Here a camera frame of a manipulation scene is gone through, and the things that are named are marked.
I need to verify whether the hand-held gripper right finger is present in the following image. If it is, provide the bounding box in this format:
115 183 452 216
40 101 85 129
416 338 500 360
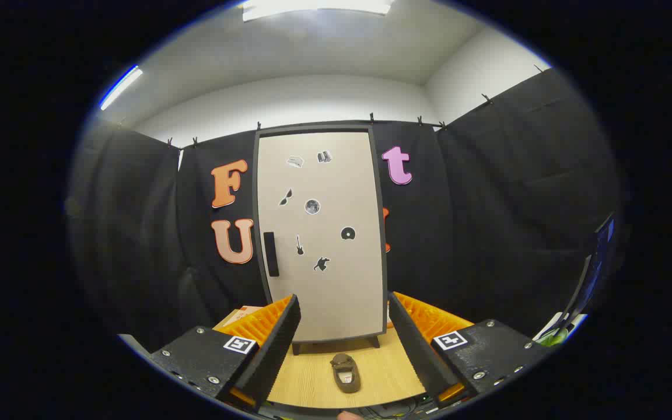
387 290 552 409

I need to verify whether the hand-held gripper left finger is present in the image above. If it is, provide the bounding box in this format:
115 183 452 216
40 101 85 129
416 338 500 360
149 295 302 412

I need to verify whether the brown fuzzy shoe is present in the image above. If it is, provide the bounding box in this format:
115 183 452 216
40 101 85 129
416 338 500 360
330 353 362 393

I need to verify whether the black door handle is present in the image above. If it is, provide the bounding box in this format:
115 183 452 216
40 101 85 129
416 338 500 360
264 232 279 277

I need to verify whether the grey shoe cabinet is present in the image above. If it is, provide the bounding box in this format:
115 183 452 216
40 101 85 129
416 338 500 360
253 124 388 355

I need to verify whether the black backdrop cloth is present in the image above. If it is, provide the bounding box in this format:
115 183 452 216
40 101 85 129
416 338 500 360
68 67 622 351

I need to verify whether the dark monitor screen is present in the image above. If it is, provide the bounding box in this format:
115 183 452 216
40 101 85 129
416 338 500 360
563 213 617 327

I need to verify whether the ceiling light strip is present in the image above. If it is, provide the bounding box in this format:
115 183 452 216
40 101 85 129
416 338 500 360
100 65 143 111

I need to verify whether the ceiling light panel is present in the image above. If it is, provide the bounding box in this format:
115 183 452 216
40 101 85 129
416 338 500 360
241 0 396 22

